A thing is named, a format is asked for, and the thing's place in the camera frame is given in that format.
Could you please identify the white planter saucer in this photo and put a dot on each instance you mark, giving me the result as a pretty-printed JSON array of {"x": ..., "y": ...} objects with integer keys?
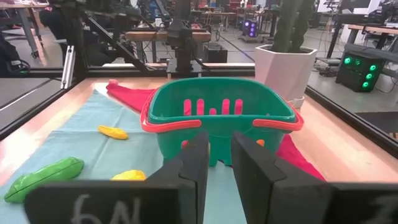
[{"x": 297, "y": 102}]

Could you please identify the wooden desk grey legs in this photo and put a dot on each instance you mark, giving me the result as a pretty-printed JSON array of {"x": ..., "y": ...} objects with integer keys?
[
  {"x": 373, "y": 29},
  {"x": 21, "y": 4}
]

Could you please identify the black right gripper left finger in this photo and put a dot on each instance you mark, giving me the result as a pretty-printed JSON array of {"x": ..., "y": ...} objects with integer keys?
[{"x": 124, "y": 202}]

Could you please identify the wooden workbench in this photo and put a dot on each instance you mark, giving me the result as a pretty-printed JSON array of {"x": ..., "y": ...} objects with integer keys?
[{"x": 161, "y": 35}]

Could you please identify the white angular planter pot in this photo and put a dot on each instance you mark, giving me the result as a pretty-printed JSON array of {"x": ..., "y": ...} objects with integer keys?
[{"x": 283, "y": 74}]

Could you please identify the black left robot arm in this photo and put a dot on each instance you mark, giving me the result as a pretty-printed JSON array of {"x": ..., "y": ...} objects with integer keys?
[{"x": 183, "y": 37}]

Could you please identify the black aluminium table frame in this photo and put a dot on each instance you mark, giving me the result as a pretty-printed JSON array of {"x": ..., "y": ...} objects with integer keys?
[{"x": 124, "y": 71}]

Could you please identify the computer tower purple lights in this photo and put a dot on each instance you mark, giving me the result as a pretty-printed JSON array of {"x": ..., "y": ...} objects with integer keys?
[{"x": 250, "y": 28}]

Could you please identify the light blue cloth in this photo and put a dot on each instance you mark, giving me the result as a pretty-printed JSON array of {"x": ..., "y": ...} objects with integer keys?
[{"x": 102, "y": 155}]

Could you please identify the person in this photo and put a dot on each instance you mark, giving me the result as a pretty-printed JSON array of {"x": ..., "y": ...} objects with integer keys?
[{"x": 53, "y": 21}]

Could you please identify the yellow toy corn cob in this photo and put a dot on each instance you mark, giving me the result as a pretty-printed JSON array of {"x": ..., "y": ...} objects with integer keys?
[{"x": 129, "y": 175}]

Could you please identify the red cloth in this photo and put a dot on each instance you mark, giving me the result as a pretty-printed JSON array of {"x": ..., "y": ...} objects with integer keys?
[{"x": 130, "y": 96}]

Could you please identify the silver aluminium bracket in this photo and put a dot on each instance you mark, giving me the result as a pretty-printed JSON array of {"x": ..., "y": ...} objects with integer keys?
[{"x": 67, "y": 68}]

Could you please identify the black cube case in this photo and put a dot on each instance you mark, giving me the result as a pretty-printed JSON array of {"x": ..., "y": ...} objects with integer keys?
[{"x": 215, "y": 53}]

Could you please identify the black hazard-striped floor mat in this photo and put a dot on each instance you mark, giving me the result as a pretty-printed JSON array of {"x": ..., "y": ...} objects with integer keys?
[{"x": 379, "y": 121}]

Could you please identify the green toy cucumber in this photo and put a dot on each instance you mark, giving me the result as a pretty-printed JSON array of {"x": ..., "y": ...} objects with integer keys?
[{"x": 43, "y": 179}]

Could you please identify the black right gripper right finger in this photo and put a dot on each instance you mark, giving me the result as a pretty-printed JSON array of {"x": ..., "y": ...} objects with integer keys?
[{"x": 280, "y": 199}]

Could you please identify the computer tower green lights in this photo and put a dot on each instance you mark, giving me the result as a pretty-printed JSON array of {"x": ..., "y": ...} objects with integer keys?
[{"x": 357, "y": 74}]

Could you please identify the small yellow toy banana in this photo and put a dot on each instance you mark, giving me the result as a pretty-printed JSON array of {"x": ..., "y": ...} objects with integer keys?
[{"x": 113, "y": 132}]

